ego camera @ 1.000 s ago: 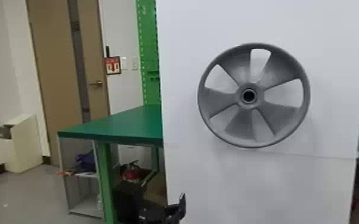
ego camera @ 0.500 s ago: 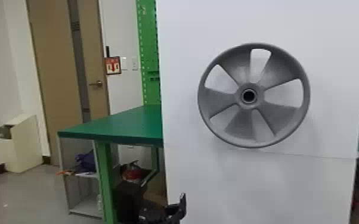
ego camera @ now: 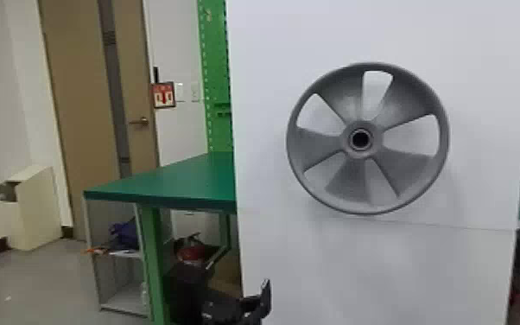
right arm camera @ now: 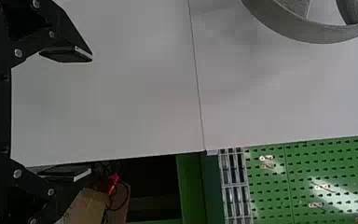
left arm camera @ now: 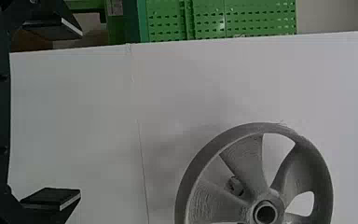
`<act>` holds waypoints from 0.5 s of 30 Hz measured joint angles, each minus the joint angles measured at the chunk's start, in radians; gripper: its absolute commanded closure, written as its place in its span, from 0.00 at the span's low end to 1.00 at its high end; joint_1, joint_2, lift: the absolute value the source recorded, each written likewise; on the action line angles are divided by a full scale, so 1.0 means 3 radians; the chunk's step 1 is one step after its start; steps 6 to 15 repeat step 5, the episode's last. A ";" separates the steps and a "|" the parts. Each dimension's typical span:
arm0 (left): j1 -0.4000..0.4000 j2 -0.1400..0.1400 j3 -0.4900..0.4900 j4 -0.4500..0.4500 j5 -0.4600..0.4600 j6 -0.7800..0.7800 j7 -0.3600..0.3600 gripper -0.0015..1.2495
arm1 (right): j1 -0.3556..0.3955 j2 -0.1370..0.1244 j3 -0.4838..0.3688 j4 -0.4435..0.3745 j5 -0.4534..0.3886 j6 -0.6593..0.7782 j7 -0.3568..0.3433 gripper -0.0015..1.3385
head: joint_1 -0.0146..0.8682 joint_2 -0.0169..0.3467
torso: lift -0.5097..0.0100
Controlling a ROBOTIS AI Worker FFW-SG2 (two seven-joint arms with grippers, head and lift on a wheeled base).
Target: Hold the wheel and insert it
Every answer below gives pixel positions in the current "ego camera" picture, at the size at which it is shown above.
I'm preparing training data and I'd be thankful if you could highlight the brown door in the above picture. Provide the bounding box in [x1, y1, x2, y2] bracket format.
[37, 0, 160, 241]

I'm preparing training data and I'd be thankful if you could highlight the grey shelf unit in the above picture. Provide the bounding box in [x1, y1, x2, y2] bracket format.
[84, 199, 153, 318]

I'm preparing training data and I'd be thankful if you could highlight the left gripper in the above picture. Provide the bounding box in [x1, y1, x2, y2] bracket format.
[240, 278, 273, 325]

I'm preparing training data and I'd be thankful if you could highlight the red fire extinguisher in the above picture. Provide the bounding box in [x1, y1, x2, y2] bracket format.
[173, 233, 207, 265]

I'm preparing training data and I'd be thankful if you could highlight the white panel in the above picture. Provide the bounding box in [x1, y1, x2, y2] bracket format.
[225, 0, 520, 325]

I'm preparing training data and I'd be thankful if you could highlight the red wall sign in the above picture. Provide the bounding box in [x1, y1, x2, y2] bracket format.
[151, 81, 178, 110]

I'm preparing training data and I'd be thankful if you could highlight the grey wheel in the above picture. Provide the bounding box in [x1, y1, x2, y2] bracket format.
[285, 61, 451, 216]

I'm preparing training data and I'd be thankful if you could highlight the beige box cabinet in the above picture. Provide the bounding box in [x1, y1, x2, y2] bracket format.
[0, 163, 63, 252]

